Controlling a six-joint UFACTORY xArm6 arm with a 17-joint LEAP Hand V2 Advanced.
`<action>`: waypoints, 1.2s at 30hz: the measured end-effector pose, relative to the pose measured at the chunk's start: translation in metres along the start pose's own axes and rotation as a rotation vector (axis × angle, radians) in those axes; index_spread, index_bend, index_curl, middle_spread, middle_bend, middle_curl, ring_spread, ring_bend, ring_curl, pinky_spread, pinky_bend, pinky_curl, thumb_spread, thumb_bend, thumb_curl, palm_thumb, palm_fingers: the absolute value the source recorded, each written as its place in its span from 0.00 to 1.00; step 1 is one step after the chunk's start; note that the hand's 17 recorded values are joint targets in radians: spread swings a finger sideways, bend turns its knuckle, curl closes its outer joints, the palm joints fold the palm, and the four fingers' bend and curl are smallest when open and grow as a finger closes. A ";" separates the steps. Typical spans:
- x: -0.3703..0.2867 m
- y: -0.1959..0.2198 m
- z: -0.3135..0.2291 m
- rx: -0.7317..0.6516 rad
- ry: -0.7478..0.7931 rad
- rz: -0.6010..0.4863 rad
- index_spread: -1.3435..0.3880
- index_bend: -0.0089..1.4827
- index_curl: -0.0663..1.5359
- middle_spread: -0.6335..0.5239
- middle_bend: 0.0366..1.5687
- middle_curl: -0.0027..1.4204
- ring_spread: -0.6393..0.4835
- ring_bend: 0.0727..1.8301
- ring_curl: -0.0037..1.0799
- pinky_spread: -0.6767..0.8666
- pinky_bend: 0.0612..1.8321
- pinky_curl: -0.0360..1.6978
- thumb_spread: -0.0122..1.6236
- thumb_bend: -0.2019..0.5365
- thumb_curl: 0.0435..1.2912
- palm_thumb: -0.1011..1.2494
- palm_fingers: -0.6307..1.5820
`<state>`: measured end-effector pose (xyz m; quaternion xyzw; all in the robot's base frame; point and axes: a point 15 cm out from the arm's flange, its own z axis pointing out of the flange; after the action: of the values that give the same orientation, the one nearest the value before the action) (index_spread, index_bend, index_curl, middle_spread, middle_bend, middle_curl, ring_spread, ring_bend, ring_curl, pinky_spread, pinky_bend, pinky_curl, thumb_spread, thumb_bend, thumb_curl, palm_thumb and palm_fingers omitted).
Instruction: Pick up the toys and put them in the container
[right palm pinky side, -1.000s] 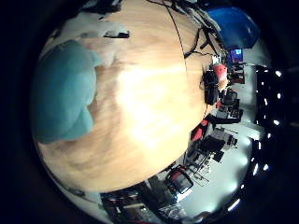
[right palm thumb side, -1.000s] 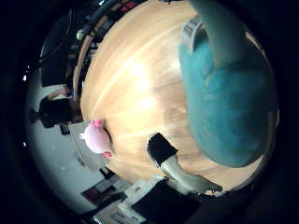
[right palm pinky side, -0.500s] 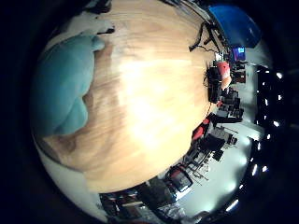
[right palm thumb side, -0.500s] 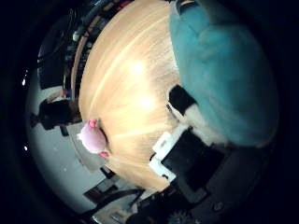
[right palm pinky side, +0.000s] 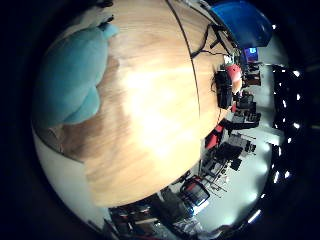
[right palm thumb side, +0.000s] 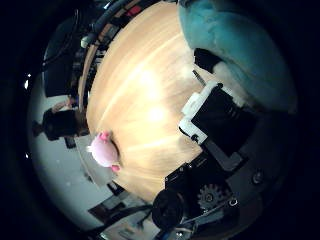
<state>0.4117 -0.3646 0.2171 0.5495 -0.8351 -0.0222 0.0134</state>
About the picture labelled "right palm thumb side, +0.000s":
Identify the light blue plush toy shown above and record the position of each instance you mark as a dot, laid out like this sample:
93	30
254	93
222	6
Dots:
240	50

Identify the pink plush toy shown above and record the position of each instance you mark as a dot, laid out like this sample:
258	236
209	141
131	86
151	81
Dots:
104	151

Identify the person in dark clothes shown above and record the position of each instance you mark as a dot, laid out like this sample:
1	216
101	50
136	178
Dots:
63	124

